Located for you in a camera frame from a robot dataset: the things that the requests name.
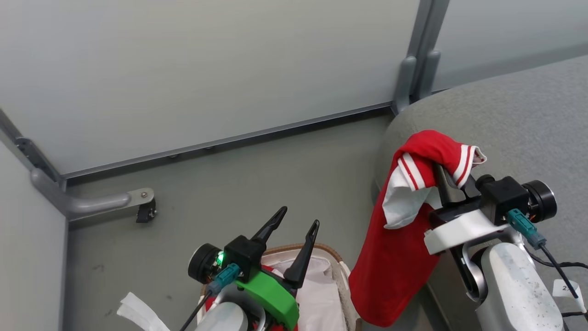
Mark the red jersey with white stripes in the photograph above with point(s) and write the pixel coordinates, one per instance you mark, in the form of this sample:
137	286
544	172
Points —
390	266

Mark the grey corner partition post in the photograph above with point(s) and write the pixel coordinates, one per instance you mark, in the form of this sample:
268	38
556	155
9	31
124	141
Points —
32	154

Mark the black caster wheel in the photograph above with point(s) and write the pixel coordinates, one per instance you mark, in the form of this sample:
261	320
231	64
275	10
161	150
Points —
147	211

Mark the grey fabric sofa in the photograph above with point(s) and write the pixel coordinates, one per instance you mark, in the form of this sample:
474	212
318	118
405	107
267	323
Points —
514	124

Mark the white paper tag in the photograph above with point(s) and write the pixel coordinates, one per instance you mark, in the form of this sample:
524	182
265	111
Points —
566	294

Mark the white fabric strip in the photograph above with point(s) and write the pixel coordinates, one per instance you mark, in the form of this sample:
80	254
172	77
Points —
138	312

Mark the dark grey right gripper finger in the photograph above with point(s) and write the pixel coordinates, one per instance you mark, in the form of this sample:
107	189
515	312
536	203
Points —
448	191
471	186

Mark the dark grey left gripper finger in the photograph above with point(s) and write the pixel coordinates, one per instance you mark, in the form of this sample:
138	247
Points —
271	226
303	257

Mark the aluminium panel bottom rail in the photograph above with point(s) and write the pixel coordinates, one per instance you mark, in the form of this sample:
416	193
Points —
229	140

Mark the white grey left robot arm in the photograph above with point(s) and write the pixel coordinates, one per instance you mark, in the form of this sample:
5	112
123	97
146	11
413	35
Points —
225	319

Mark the wicker laundry basket white liner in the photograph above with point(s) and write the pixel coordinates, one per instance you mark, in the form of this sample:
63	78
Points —
337	271

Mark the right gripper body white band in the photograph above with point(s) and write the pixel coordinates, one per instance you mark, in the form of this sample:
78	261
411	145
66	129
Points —
464	227

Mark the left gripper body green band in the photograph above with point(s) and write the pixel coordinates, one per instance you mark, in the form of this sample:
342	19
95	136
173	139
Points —
271	289

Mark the white garment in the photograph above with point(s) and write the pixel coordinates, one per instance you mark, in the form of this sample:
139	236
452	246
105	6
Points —
319	299

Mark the grey partition foot tube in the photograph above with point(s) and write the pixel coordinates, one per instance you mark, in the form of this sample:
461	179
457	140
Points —
87	204

